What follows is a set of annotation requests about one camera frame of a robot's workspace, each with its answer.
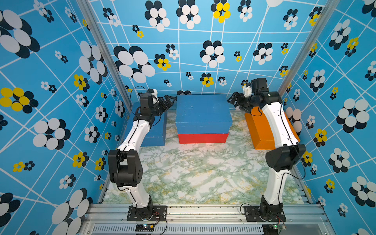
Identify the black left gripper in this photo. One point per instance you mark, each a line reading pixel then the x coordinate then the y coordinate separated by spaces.
pixel 164 106

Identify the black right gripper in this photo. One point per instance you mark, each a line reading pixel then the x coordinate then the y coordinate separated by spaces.
pixel 240 97

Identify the blue shoebox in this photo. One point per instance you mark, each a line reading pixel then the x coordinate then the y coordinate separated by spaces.
pixel 156 136
pixel 203 114

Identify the orange shoebox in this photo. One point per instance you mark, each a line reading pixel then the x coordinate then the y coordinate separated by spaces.
pixel 270 128

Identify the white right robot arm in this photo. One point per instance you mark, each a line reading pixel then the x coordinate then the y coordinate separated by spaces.
pixel 287 152

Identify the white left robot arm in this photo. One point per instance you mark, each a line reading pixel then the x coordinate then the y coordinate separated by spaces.
pixel 125 167

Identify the red shoebox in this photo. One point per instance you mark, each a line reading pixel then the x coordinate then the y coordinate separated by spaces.
pixel 202 138

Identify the left green circuit board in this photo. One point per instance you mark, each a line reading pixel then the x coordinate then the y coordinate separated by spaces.
pixel 144 228

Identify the green circuit board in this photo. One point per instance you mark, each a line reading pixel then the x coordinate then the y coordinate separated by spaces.
pixel 269 229
pixel 144 228

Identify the right green circuit board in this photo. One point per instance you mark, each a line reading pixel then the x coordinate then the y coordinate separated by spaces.
pixel 269 229

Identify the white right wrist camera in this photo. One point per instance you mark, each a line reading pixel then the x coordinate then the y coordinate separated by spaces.
pixel 247 89

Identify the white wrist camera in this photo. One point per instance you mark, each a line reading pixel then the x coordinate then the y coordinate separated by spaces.
pixel 154 93
pixel 247 89

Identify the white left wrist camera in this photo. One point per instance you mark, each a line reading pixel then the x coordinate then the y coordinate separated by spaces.
pixel 154 93

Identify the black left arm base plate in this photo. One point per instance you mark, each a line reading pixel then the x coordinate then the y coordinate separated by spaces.
pixel 153 214

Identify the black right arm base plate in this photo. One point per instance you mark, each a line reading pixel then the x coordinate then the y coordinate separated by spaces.
pixel 255 214

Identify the left aluminium corner post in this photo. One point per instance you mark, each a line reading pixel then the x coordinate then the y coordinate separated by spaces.
pixel 89 16

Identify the aluminium corner post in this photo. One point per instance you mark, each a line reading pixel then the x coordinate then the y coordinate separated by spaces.
pixel 316 31
pixel 89 16

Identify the right aluminium corner post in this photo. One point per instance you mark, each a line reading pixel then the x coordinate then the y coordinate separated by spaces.
pixel 316 31

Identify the aluminium front rail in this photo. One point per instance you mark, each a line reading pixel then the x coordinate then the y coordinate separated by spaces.
pixel 110 219

